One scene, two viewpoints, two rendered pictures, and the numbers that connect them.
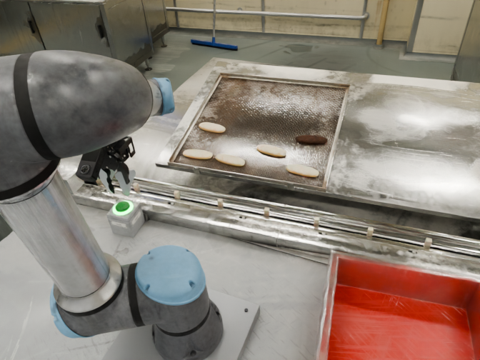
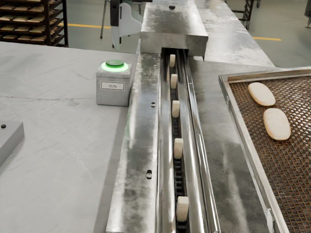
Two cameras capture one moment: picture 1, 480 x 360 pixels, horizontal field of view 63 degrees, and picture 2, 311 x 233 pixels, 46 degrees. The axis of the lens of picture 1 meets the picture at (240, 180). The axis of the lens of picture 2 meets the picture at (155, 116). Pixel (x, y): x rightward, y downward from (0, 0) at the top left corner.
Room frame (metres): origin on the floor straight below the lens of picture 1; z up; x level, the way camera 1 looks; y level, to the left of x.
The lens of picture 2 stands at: (0.63, -0.38, 1.17)
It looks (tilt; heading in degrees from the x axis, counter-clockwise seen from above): 28 degrees down; 68
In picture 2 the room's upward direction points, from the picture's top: 4 degrees clockwise
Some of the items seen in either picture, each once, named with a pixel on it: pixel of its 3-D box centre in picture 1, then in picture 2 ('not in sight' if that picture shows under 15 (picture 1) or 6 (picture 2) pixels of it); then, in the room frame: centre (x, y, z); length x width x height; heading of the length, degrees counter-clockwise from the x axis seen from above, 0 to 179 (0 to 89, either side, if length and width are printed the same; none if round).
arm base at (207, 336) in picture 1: (184, 318); not in sight; (0.46, 0.13, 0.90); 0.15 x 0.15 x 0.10
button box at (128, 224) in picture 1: (128, 221); (115, 90); (0.82, 0.33, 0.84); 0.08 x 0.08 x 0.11; 69
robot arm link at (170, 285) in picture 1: (171, 286); not in sight; (0.46, 0.14, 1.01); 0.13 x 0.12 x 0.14; 97
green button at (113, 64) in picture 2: (123, 207); (115, 65); (0.82, 0.33, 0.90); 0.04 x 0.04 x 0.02
